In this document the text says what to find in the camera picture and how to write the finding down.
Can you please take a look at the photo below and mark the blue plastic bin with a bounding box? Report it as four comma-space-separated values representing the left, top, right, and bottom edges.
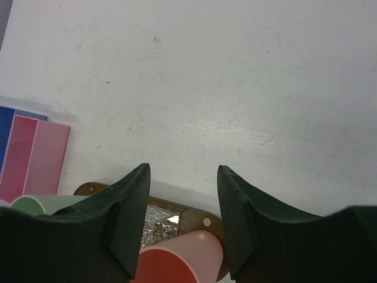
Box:
0, 106, 48, 173

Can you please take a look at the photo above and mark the clear crystal toothbrush holder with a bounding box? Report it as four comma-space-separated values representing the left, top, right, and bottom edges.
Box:
140, 204, 181, 250

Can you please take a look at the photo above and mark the pink plastic bin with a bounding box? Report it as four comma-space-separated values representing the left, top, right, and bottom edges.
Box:
1, 115, 70, 203

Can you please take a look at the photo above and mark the green plastic cup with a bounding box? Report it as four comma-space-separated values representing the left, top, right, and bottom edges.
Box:
10, 195, 88, 216

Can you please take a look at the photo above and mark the oval wooden tray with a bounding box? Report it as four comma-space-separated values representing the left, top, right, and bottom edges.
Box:
72, 182, 227, 281

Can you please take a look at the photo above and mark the coral plastic cup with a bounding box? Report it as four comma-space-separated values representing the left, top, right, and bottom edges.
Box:
133, 230, 223, 283

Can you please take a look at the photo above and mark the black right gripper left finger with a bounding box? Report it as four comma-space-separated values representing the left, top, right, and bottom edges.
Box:
1, 163, 151, 282

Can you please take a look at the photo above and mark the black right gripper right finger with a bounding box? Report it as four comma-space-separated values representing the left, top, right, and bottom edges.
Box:
217, 165, 376, 282

